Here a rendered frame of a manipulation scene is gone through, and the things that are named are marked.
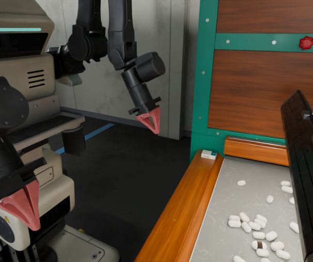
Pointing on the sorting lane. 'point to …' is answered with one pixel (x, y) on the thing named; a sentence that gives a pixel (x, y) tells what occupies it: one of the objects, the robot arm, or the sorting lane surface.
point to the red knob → (306, 42)
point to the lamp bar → (309, 178)
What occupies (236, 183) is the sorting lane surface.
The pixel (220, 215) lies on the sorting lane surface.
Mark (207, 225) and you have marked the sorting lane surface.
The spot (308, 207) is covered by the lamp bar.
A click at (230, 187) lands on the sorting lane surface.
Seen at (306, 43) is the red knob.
